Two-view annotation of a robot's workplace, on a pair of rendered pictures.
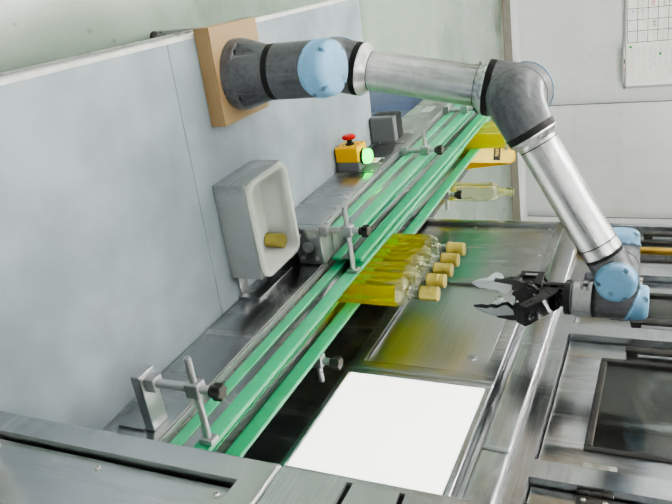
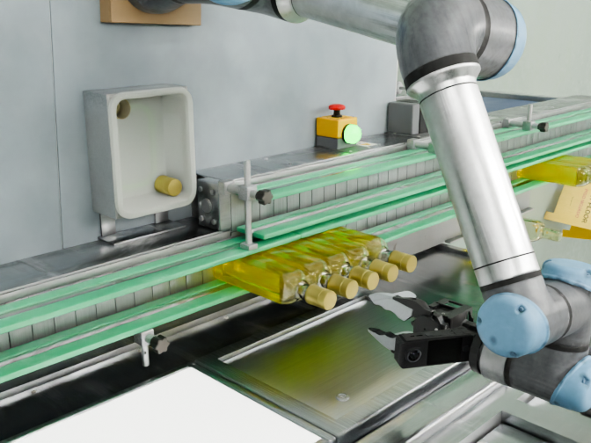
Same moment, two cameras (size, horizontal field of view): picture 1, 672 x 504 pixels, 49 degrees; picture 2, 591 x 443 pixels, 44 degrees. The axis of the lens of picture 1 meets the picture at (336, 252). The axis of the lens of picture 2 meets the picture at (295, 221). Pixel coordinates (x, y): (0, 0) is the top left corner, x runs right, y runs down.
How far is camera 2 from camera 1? 0.70 m
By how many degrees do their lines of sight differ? 17
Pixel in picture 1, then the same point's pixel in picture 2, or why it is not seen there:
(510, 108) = (410, 31)
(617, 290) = (503, 337)
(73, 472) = not seen: outside the picture
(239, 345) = (32, 279)
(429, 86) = (356, 11)
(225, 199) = (91, 109)
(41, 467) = not seen: outside the picture
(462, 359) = (330, 395)
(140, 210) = not seen: outside the picture
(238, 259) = (98, 188)
